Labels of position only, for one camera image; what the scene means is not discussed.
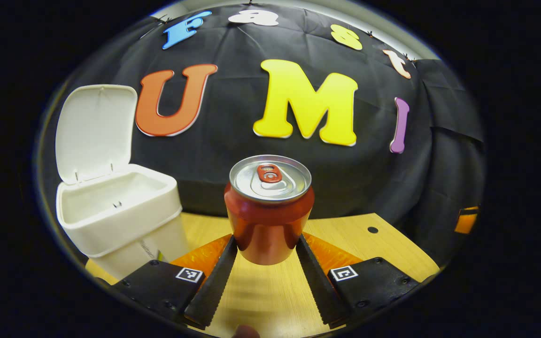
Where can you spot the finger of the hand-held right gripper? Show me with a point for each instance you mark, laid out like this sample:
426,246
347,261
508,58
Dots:
467,220

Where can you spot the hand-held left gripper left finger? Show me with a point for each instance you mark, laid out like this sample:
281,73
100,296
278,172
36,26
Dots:
216,286

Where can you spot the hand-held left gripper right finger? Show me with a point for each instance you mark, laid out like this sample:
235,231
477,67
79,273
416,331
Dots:
317,281

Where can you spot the red pop can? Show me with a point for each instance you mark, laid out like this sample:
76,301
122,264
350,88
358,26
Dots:
268,225

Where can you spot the white desktop garbage bin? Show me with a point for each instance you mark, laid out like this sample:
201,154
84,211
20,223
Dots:
125,225

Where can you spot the wooden desktop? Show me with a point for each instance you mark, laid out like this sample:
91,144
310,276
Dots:
345,234

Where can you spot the black backdrop cloth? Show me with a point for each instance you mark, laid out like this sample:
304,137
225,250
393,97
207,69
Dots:
233,117

